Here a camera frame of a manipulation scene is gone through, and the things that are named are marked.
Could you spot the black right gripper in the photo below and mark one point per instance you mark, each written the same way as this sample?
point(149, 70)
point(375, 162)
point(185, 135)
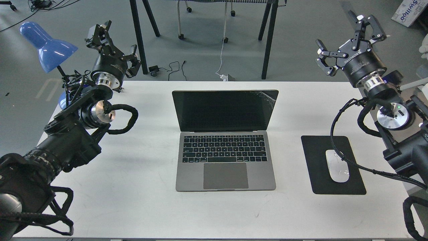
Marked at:
point(356, 57)

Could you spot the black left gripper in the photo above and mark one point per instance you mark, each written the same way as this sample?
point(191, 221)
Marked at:
point(110, 59)

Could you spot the grey laptop computer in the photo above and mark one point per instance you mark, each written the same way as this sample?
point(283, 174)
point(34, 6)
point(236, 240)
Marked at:
point(223, 142)

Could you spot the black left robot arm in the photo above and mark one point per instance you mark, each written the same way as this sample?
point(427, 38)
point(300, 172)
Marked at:
point(27, 195)

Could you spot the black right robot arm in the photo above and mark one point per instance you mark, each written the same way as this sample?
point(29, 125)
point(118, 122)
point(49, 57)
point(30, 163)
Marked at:
point(401, 124)

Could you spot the blue desk lamp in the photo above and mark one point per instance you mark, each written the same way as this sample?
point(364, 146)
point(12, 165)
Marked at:
point(52, 52)

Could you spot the cardboard box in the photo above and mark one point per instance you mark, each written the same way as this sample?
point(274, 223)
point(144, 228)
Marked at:
point(408, 11)

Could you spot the white computer mouse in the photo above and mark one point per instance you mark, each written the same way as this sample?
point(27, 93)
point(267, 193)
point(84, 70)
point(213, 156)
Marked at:
point(338, 168)

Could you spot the black table frame legs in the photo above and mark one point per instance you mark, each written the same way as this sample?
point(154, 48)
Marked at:
point(215, 23)

